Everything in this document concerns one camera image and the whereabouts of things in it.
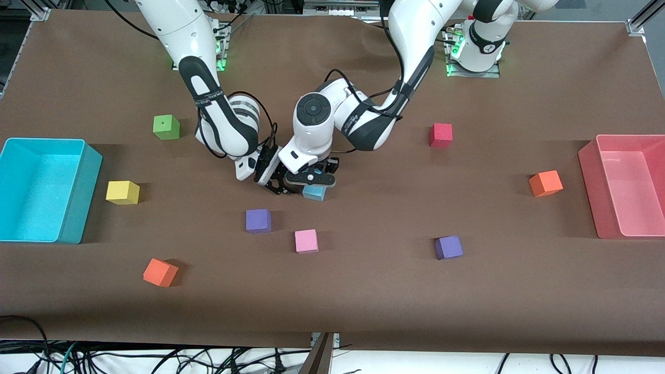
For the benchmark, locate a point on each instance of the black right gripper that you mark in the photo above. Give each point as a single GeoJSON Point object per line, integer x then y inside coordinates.
{"type": "Point", "coordinates": [268, 163]}

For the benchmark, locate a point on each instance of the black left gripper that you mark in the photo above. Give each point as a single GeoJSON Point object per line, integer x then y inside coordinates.
{"type": "Point", "coordinates": [331, 165]}

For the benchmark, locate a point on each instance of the light blue foam block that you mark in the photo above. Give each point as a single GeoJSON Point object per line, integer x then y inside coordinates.
{"type": "Point", "coordinates": [314, 195]}

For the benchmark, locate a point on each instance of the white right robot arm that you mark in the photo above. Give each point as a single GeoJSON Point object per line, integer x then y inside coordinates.
{"type": "Point", "coordinates": [176, 26]}

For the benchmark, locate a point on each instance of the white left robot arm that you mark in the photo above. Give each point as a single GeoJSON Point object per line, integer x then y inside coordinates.
{"type": "Point", "coordinates": [415, 31]}

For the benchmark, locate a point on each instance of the purple foam block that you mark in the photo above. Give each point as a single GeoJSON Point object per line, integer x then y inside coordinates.
{"type": "Point", "coordinates": [258, 220]}
{"type": "Point", "coordinates": [448, 247]}

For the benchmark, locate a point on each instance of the pink foam block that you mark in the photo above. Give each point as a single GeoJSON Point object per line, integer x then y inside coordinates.
{"type": "Point", "coordinates": [306, 241]}

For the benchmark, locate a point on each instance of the red foam block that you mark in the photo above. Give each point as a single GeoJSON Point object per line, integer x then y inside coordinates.
{"type": "Point", "coordinates": [440, 135]}

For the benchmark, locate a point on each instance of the brown table cover sheet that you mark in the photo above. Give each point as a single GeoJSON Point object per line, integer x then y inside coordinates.
{"type": "Point", "coordinates": [363, 291]}

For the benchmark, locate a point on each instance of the green foam block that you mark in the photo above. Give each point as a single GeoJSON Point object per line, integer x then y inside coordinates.
{"type": "Point", "coordinates": [166, 128]}

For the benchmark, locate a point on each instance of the orange foam block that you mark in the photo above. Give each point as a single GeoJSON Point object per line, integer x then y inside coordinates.
{"type": "Point", "coordinates": [545, 183]}
{"type": "Point", "coordinates": [160, 272]}

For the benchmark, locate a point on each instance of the yellow foam block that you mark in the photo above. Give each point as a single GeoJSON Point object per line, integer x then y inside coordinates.
{"type": "Point", "coordinates": [122, 192]}

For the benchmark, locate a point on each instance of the white power strip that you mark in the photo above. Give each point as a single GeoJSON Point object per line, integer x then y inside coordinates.
{"type": "Point", "coordinates": [224, 5]}

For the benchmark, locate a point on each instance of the teal plastic bin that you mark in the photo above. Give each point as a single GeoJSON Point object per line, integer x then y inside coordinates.
{"type": "Point", "coordinates": [41, 189]}

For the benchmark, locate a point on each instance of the pink plastic bin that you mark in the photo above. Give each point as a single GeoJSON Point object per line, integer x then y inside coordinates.
{"type": "Point", "coordinates": [631, 187]}

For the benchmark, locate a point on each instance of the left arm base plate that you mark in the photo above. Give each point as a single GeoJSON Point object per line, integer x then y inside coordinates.
{"type": "Point", "coordinates": [453, 70]}

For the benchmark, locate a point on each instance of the dark table support post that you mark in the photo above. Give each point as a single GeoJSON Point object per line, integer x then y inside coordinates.
{"type": "Point", "coordinates": [319, 359]}

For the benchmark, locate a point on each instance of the aluminium frame corner bracket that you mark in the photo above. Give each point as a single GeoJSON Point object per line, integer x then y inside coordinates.
{"type": "Point", "coordinates": [40, 14]}
{"type": "Point", "coordinates": [636, 26]}

